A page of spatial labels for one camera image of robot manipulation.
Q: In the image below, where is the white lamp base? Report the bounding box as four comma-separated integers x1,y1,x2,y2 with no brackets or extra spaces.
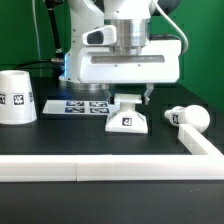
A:
105,94,148,134

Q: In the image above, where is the white L-shaped fence wall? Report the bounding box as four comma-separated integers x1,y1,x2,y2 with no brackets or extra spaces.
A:
0,124,224,182

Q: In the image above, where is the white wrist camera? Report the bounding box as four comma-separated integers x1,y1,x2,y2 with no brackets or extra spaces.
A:
82,25,117,46

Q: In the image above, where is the white cable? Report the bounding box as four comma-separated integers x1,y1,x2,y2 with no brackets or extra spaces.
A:
151,0,190,54

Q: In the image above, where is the white lamp shade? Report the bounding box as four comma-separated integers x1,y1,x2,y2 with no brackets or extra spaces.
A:
0,70,37,125

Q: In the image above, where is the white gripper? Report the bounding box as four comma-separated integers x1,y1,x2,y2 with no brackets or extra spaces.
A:
78,40,181,104

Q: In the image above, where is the white light bulb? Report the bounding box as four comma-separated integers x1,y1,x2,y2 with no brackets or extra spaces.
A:
164,105,210,133

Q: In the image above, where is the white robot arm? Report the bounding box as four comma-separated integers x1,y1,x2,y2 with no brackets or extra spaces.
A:
59,0,184,95

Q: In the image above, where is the black cable bundle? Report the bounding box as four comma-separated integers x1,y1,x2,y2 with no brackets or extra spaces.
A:
13,0,68,71

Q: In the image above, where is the white marker tag sheet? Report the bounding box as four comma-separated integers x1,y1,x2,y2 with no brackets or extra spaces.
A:
43,100,120,115

